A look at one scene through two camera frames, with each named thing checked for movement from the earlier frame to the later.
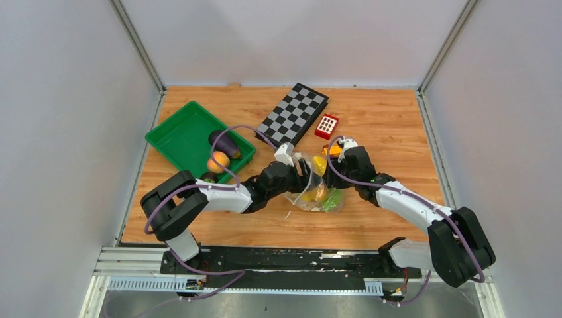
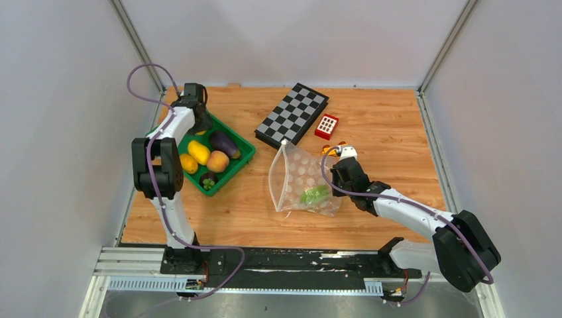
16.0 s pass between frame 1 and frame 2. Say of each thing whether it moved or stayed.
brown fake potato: moved
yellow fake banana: moved
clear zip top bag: moved
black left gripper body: moved
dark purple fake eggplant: stayed
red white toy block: stayed
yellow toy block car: stayed
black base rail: stayed
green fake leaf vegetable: moved
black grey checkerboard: stayed
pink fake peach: stayed
